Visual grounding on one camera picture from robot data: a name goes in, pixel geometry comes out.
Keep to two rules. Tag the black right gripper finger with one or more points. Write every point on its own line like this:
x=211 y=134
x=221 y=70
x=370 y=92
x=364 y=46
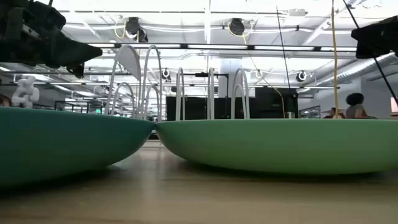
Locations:
x=367 y=40

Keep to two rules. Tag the person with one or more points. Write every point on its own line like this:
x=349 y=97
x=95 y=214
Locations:
x=356 y=107

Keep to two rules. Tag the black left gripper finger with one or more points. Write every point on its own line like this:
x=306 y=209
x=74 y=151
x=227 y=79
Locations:
x=77 y=70
x=74 y=51

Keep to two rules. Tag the light green plate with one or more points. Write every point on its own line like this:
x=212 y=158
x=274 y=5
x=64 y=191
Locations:
x=280 y=143

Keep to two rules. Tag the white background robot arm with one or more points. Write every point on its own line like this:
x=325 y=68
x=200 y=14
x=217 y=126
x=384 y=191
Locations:
x=25 y=91

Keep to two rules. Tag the dark teal plate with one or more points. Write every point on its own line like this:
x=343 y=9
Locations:
x=62 y=143

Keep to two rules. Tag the large black screen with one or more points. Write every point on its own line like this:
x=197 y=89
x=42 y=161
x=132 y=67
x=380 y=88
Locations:
x=196 y=107
x=270 y=102

